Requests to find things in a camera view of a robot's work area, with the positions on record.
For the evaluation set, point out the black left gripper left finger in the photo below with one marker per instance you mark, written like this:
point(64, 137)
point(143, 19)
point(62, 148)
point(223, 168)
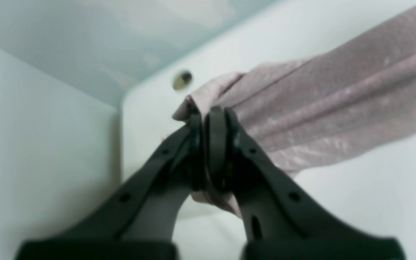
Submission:
point(137, 221)

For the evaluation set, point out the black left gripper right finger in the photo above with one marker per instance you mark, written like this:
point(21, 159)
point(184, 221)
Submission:
point(281, 221)

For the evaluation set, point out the mauve T-shirt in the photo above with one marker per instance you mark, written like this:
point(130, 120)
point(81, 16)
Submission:
point(325, 109)

